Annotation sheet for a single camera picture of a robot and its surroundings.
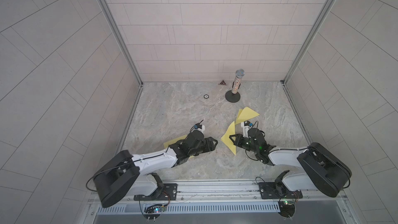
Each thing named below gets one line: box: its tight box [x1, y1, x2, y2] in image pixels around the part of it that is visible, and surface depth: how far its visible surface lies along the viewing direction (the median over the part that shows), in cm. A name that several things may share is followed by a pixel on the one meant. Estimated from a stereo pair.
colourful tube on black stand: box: [224, 68, 246, 104], surface depth 97 cm
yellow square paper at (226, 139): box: [220, 120, 237, 156], surface depth 88 cm
